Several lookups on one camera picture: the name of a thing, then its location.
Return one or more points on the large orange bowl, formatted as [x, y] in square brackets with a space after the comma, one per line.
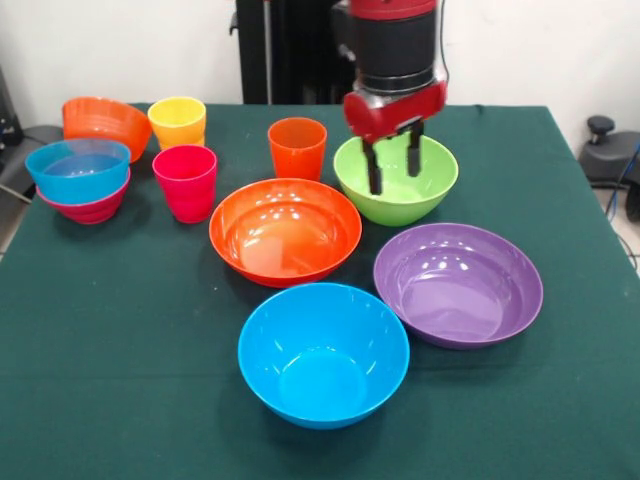
[285, 240]

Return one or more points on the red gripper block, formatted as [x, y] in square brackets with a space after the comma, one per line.
[395, 115]

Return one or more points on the dark green tablecloth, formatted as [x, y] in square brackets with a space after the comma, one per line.
[500, 400]

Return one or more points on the pink bowl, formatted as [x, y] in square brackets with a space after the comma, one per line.
[85, 212]

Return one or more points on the green bowl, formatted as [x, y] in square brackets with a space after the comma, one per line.
[400, 205]

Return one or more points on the large blue bowl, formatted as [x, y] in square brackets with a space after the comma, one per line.
[320, 370]

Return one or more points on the yellow cup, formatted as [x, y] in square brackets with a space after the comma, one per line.
[175, 122]

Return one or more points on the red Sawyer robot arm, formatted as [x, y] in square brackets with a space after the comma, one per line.
[395, 45]

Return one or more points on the small orange bowl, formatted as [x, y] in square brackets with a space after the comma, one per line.
[105, 120]

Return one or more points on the purple bowl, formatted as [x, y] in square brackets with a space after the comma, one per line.
[450, 290]

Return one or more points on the orange cup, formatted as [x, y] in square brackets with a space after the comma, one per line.
[297, 155]

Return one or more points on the dark grey stand base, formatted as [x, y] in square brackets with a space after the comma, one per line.
[15, 170]
[610, 155]

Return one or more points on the small blue bowl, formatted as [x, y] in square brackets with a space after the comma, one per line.
[75, 185]

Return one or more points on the pink cup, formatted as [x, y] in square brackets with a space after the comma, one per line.
[187, 195]

